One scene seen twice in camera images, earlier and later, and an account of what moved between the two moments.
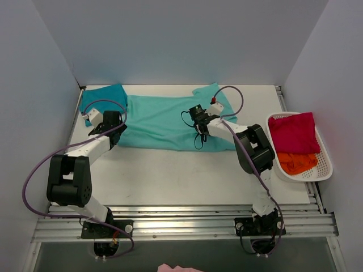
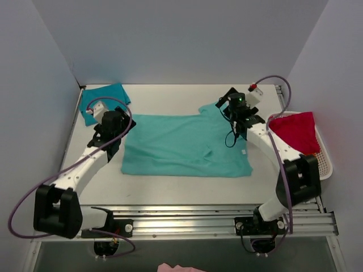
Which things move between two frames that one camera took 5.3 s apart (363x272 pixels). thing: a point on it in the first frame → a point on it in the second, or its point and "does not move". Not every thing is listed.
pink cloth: [165, 267] does not move
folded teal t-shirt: [110, 98] does not move
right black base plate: [261, 226] does not move
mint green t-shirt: [156, 120] → [185, 145]
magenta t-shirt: [295, 133] does not move
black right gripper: [202, 119] → [223, 97]
